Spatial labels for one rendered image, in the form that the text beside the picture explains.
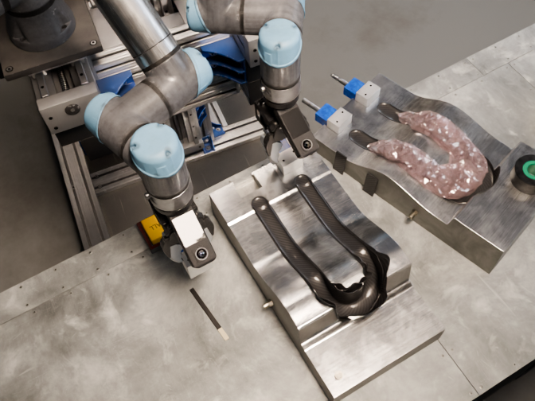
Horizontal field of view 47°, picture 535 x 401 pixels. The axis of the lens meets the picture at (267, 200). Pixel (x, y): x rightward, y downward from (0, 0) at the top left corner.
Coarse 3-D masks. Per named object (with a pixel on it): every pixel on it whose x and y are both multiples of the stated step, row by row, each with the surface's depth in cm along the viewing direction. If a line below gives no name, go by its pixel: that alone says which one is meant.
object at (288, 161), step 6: (264, 132) 142; (288, 144) 138; (282, 150) 138; (288, 150) 136; (282, 156) 136; (288, 156) 135; (294, 156) 135; (282, 162) 135; (288, 162) 135; (294, 162) 135; (300, 162) 137; (282, 168) 135; (288, 168) 136; (294, 168) 137
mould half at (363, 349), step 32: (320, 160) 139; (224, 192) 135; (256, 192) 135; (288, 192) 135; (320, 192) 135; (224, 224) 136; (256, 224) 131; (288, 224) 131; (320, 224) 131; (352, 224) 130; (256, 256) 128; (320, 256) 125; (352, 256) 122; (288, 288) 120; (288, 320) 120; (320, 320) 117; (352, 320) 122; (384, 320) 122; (416, 320) 122; (320, 352) 120; (352, 352) 119; (384, 352) 119; (320, 384) 121; (352, 384) 116
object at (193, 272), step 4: (184, 252) 121; (184, 256) 121; (184, 260) 120; (188, 260) 121; (184, 264) 122; (188, 264) 120; (208, 264) 123; (212, 264) 124; (188, 268) 120; (192, 268) 121; (196, 268) 121; (200, 268) 122; (204, 268) 123; (208, 268) 124; (188, 272) 122; (192, 272) 122; (196, 272) 123; (200, 272) 124; (192, 276) 123
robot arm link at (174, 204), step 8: (184, 192) 100; (192, 192) 104; (152, 200) 102; (160, 200) 100; (168, 200) 100; (176, 200) 100; (184, 200) 102; (160, 208) 103; (168, 208) 102; (176, 208) 102
